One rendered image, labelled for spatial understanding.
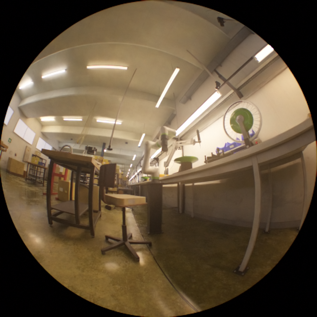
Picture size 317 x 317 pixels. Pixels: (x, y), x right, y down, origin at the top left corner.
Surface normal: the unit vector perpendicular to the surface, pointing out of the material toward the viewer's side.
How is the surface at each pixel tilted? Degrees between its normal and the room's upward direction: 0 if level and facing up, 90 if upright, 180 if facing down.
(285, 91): 90
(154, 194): 90
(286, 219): 90
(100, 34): 180
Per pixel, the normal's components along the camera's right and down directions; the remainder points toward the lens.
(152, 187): 0.23, -0.28
